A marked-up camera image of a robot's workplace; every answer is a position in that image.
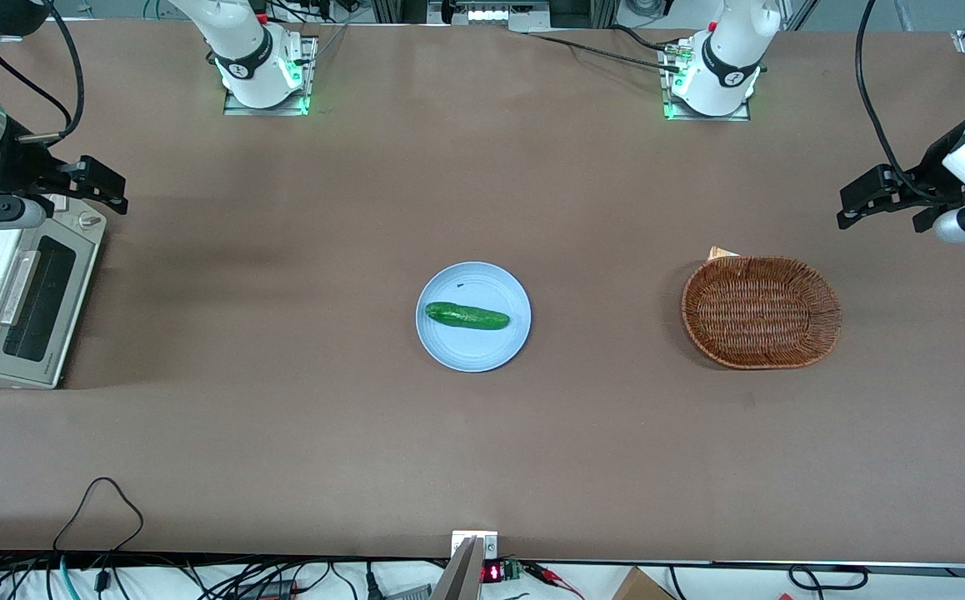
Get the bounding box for brown wicker basket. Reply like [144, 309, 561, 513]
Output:
[681, 255, 843, 370]

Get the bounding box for black power adapter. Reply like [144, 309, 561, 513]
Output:
[232, 579, 300, 600]

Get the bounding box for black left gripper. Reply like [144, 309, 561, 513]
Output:
[836, 119, 965, 234]

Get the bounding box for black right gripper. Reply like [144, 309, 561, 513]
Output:
[0, 133, 129, 216]

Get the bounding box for green cucumber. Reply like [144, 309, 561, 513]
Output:
[425, 302, 511, 331]

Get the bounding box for red alligator clip leads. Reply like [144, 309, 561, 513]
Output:
[522, 562, 585, 600]

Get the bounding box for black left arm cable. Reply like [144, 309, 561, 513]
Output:
[854, 0, 938, 203]

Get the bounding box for silver camera mount bracket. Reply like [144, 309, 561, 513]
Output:
[431, 531, 500, 600]

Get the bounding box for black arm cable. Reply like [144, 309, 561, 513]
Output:
[854, 0, 938, 203]
[0, 0, 86, 144]

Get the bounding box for silver glass oven door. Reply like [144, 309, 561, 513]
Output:
[0, 223, 102, 386]

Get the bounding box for light blue plate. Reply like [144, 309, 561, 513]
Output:
[415, 262, 532, 373]

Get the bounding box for brown cardboard box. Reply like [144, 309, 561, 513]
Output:
[612, 567, 675, 600]

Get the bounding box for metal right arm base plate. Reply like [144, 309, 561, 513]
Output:
[223, 35, 319, 117]

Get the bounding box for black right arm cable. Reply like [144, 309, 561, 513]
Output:
[0, 0, 86, 144]

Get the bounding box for black looped cable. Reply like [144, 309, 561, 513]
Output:
[52, 477, 146, 553]

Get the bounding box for thin black table cable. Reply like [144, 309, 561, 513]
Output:
[524, 33, 683, 73]

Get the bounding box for black coiled cable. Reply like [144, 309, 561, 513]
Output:
[787, 564, 869, 591]

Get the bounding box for thick black table cable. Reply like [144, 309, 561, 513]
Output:
[612, 23, 683, 53]

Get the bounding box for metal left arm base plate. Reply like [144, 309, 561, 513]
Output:
[658, 42, 753, 123]

